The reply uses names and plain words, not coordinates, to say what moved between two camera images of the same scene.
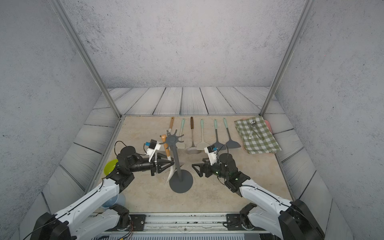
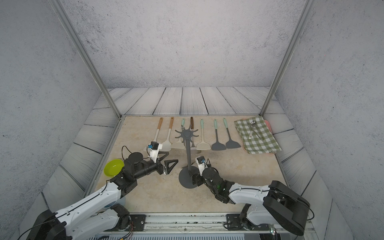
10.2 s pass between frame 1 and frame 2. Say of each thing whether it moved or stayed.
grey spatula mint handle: stayed
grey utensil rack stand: moved
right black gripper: moved
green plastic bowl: stayed
